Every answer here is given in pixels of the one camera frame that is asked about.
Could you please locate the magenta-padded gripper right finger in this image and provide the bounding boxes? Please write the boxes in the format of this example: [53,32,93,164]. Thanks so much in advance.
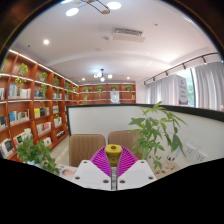
[116,145,158,192]

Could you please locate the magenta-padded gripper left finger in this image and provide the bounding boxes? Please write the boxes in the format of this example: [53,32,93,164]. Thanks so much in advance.
[70,145,113,192]

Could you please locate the yellow charger block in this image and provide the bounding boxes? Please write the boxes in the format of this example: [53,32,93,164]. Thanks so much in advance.
[104,143,123,168]

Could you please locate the white book with portrait cover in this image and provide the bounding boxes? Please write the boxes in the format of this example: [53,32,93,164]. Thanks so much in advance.
[56,164,78,183]

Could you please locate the clear glass bottle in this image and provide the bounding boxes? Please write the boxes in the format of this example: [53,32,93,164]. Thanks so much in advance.
[165,146,179,169]

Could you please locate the tall plant in black pot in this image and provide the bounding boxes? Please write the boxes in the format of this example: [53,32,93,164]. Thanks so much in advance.
[128,100,188,171]

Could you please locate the leafy plant in white pot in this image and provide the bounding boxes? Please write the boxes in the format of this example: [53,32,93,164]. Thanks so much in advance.
[15,134,61,176]

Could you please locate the white sign on shelf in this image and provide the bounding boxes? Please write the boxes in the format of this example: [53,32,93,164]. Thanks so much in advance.
[110,90,121,105]

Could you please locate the small orange plant shelf unit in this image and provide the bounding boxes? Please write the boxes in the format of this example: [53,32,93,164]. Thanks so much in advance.
[78,82,138,105]

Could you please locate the large orange book shelf unit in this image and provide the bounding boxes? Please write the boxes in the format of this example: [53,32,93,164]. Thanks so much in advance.
[0,49,81,161]

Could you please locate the grey window curtain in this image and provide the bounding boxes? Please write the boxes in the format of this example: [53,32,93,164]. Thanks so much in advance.
[194,61,224,111]
[145,74,183,106]

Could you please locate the white standing banner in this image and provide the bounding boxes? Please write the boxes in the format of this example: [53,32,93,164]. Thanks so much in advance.
[175,74,189,107]

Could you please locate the globe bulb chandelier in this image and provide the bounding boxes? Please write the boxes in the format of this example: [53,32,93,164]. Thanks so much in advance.
[93,68,114,83]

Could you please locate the recessed ceiling lights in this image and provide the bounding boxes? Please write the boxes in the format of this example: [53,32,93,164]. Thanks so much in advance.
[42,38,133,83]

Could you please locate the ceiling air vent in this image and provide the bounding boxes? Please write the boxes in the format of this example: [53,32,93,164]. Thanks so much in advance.
[111,27,147,43]

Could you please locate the white wall socket panel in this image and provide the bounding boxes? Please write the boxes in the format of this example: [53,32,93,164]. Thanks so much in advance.
[184,143,197,158]
[195,150,208,164]

